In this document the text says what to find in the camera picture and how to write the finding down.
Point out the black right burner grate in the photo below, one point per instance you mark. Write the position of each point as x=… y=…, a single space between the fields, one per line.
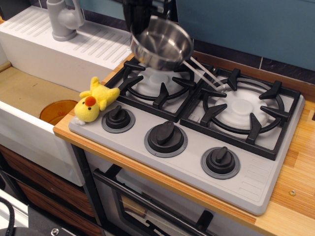
x=251 y=114

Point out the wooden drawer front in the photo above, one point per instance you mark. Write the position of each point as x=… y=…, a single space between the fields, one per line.
x=47 y=192

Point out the black left stove knob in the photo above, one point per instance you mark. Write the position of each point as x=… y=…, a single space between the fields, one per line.
x=118 y=120

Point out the stainless steel pan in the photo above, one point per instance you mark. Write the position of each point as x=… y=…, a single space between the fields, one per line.
x=164 y=45

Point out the black middle stove knob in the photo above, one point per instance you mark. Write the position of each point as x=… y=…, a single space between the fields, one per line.
x=166 y=140

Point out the grey toy faucet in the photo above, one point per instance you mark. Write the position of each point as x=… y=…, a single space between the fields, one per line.
x=64 y=21

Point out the black left burner grate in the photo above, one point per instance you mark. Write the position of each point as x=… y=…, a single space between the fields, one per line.
x=166 y=94

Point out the black burner grate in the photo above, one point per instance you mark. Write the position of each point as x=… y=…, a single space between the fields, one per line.
x=166 y=94
x=251 y=114

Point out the yellow stuffed duck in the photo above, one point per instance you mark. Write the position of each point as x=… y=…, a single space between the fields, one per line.
x=93 y=101

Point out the black right stove knob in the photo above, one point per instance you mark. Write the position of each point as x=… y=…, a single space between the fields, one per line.
x=220 y=163

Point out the white toy sink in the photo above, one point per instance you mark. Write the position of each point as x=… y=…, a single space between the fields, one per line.
x=36 y=70

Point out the toy oven door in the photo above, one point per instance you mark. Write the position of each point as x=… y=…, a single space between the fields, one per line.
x=143 y=208

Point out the black stove knob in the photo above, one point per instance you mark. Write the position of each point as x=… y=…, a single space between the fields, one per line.
x=220 y=163
x=166 y=140
x=118 y=120

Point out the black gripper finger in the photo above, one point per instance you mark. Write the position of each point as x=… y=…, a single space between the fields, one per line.
x=142 y=15
x=128 y=9

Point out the grey toy stove top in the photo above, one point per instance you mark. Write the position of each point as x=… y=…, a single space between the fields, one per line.
x=250 y=189

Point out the orange plastic bowl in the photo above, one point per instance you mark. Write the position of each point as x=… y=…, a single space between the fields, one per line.
x=56 y=111

